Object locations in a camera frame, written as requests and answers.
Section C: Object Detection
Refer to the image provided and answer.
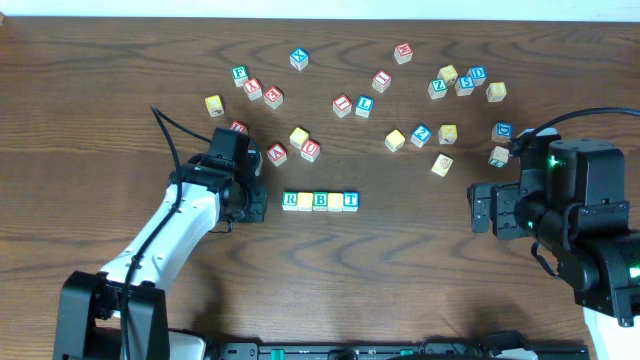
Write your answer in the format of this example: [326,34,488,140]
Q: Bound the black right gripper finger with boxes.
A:
[471,207,490,233]
[467,184,495,210]

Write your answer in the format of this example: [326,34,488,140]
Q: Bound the green R block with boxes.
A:
[281,191,298,211]

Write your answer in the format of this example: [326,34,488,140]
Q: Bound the yellow O block placed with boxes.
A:
[297,192,314,211]

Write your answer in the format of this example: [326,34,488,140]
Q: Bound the green B block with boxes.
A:
[312,192,329,211]

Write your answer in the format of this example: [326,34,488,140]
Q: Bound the yellow O block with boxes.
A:
[327,192,344,212]

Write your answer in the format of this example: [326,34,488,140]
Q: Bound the blue T block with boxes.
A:
[343,192,360,212]

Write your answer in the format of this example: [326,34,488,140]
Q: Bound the yellow block plain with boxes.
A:
[204,95,224,117]

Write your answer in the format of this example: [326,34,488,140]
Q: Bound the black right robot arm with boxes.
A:
[467,135,639,359]

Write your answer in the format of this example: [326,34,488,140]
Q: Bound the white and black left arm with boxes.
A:
[53,152,266,359]

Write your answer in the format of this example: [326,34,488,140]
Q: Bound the green 7 block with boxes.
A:
[488,146,510,168]

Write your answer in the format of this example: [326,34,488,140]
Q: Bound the yellow snail block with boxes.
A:
[431,154,453,177]

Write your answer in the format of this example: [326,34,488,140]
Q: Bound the red A block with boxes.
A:
[267,143,287,167]

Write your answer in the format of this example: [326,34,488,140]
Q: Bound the blue D block lower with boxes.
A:
[491,122,513,143]

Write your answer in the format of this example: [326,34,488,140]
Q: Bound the blue d block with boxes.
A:
[491,122,513,143]
[467,66,487,87]

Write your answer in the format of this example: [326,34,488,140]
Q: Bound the yellow K block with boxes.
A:
[438,124,458,145]

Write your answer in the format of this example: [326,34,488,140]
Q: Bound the red U block centre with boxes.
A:
[300,139,320,162]

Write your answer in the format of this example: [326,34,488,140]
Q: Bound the red u block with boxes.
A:
[230,121,248,135]
[300,139,320,162]

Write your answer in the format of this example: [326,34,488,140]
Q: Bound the yellow C block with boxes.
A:
[289,127,309,150]

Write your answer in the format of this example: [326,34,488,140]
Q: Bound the red U block left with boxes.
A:
[230,121,248,135]

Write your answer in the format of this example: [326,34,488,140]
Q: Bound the blue 2 block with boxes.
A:
[410,124,432,148]

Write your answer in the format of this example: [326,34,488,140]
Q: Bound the yellow S block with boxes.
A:
[384,129,406,152]

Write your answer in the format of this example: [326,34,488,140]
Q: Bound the yellow 8 block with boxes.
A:
[486,82,507,103]

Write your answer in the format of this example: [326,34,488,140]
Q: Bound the red E block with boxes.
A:
[264,86,284,109]

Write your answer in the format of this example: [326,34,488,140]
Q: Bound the blue 5 block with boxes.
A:
[455,76,475,96]

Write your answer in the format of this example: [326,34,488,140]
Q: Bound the red X block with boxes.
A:
[243,78,263,101]

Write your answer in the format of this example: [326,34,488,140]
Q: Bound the green Z block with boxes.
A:
[428,79,448,100]

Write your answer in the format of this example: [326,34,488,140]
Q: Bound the blue D block upper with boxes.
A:
[467,66,487,87]

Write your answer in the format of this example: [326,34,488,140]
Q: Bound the yellow block top right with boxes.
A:
[437,65,458,86]

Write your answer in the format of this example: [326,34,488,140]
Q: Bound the red I block lower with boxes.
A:
[332,95,353,118]

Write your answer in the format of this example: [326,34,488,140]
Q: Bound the red i block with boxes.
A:
[332,95,353,118]
[372,70,392,93]

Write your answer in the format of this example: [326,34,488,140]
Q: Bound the green F block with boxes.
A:
[231,65,249,87]

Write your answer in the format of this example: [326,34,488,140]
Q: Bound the blue L block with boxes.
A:
[356,96,374,118]

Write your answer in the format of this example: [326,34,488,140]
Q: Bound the blue X block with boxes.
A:
[289,48,309,71]

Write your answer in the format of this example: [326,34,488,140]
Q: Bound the red I block upper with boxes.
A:
[372,70,392,93]

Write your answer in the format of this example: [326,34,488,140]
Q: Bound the red M block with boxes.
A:
[394,43,414,65]

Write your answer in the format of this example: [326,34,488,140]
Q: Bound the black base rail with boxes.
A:
[167,329,590,360]

